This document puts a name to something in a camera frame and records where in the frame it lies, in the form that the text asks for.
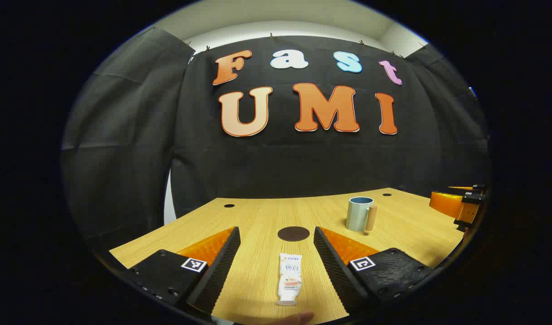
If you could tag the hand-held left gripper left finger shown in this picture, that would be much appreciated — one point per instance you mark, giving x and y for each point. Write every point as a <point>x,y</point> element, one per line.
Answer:
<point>222,266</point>

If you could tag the black backdrop cloth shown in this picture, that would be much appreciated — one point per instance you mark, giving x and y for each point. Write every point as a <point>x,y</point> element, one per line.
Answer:
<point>303,158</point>

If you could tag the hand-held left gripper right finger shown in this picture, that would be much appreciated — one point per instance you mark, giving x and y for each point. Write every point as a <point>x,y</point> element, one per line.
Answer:
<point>332,266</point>

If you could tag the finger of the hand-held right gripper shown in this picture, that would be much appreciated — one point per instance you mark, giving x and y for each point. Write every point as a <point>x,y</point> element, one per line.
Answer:
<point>465,187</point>
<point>445,204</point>

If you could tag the white toothpaste tube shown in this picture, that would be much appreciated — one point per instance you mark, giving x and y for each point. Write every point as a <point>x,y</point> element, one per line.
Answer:
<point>289,280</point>

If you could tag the wooden desktop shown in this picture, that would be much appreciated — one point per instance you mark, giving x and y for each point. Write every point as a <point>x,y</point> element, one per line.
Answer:
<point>258,216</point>

